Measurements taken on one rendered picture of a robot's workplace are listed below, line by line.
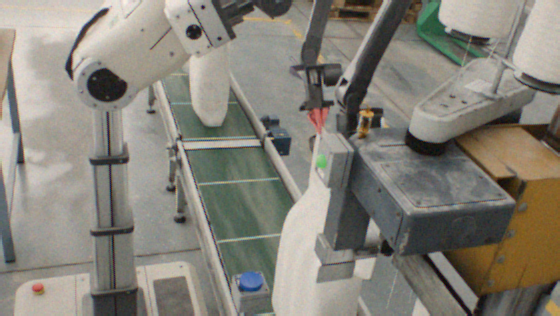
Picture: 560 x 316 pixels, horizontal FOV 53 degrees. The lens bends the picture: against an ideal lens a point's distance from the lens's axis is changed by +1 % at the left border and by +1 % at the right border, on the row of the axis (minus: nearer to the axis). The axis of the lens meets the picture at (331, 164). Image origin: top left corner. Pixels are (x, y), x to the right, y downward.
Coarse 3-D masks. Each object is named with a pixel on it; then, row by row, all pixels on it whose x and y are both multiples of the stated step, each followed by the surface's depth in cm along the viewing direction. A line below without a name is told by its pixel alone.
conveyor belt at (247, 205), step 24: (192, 168) 270; (216, 168) 272; (240, 168) 276; (264, 168) 280; (216, 192) 255; (240, 192) 258; (264, 192) 262; (216, 216) 240; (240, 216) 243; (264, 216) 246; (240, 240) 229; (264, 240) 232; (240, 264) 217; (264, 264) 219; (264, 312) 198
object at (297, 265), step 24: (312, 168) 182; (312, 192) 180; (288, 216) 182; (312, 216) 172; (288, 240) 178; (312, 240) 165; (288, 264) 177; (312, 264) 162; (360, 264) 150; (288, 288) 177; (312, 288) 160; (336, 288) 157; (360, 288) 162; (288, 312) 179; (312, 312) 162; (336, 312) 161
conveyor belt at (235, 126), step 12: (180, 72) 362; (168, 84) 344; (180, 84) 347; (180, 96) 333; (228, 96) 343; (180, 108) 320; (192, 108) 322; (228, 108) 330; (240, 108) 332; (180, 120) 307; (192, 120) 310; (228, 120) 317; (240, 120) 319; (192, 132) 298; (204, 132) 301; (216, 132) 303; (228, 132) 305; (240, 132) 307; (252, 132) 309
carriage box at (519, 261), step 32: (480, 128) 129; (512, 128) 133; (544, 128) 138; (512, 160) 118; (544, 160) 121; (512, 192) 113; (544, 192) 115; (512, 224) 117; (544, 224) 121; (448, 256) 135; (480, 256) 124; (512, 256) 123; (544, 256) 128; (480, 288) 124; (512, 288) 130
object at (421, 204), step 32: (384, 128) 120; (384, 160) 109; (416, 160) 111; (448, 160) 113; (352, 192) 117; (384, 192) 102; (416, 192) 100; (448, 192) 102; (480, 192) 104; (352, 224) 122; (384, 224) 103; (416, 224) 96; (448, 224) 99; (480, 224) 103
